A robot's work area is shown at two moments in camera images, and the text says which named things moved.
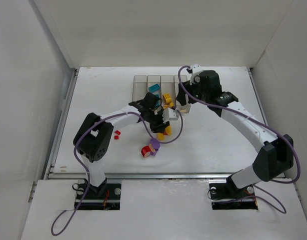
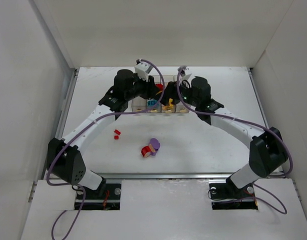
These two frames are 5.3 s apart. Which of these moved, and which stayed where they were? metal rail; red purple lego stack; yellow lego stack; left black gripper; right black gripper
Moved: right black gripper; left black gripper; yellow lego stack
Stayed: red purple lego stack; metal rail
